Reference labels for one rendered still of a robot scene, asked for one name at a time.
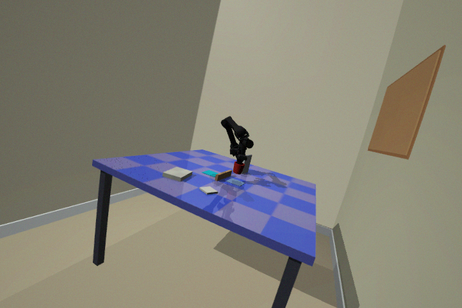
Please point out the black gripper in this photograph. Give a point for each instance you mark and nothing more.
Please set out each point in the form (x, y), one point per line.
(241, 156)

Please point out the red cup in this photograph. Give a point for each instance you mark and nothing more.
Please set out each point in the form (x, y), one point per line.
(238, 168)

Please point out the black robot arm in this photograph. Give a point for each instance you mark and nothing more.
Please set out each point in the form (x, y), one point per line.
(228, 123)

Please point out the tan wooden bar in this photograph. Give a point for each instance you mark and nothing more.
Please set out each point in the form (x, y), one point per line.
(223, 175)

